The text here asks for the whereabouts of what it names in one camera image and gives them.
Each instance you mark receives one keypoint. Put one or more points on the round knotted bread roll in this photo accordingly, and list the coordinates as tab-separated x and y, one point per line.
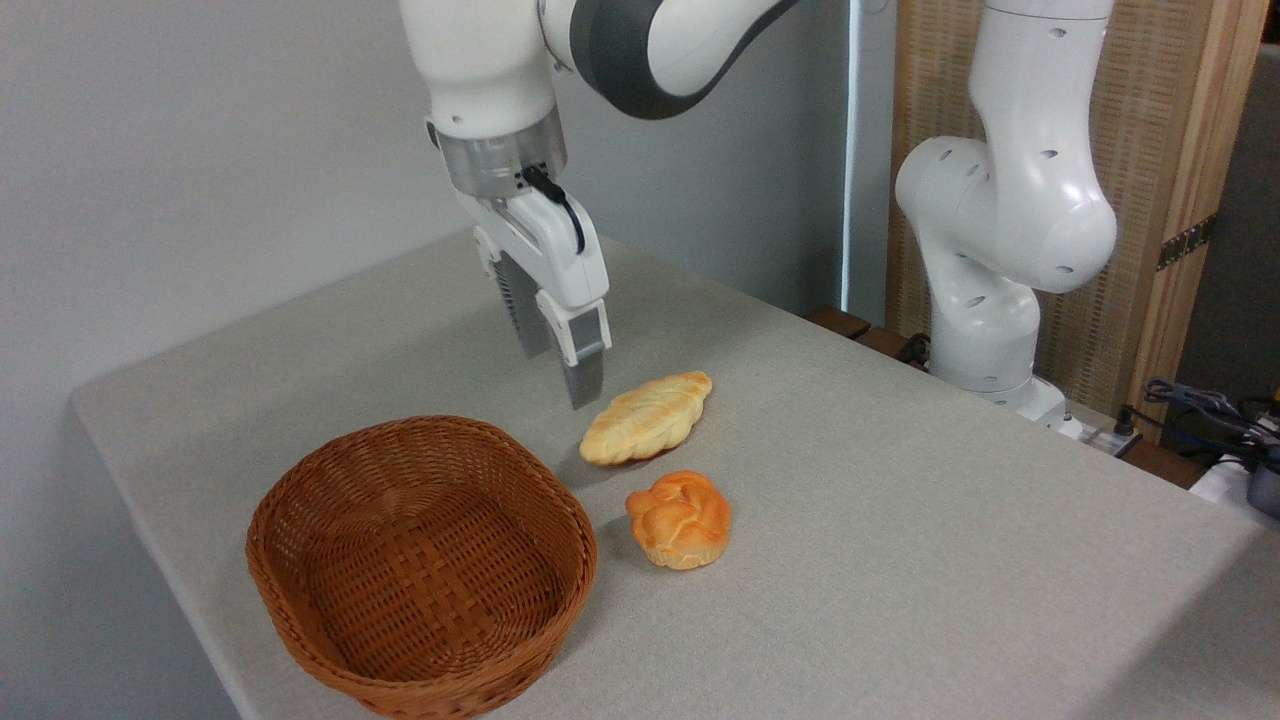
680	520

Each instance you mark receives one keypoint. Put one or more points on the rattan and wood folding screen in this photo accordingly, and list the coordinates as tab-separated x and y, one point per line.
1150	100

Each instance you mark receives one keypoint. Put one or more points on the long braided bread loaf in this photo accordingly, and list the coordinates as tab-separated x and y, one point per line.
648	418

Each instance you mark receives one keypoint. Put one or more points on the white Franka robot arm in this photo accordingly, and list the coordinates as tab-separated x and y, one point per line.
1020	200

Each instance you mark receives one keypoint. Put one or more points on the dark brown wooden ledge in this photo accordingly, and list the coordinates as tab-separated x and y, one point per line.
840	322

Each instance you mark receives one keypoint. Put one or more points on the metal screen hinge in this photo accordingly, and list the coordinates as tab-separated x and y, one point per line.
1185	243

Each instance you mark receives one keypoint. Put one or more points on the brown wicker basket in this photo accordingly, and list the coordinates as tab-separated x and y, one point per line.
420	570

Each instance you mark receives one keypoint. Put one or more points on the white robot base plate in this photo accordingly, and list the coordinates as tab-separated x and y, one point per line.
1090	428

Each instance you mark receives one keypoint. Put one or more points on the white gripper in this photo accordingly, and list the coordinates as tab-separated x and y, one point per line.
545	245

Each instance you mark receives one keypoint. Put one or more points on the grey box with white cloth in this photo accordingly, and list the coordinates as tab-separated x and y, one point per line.
1262	488

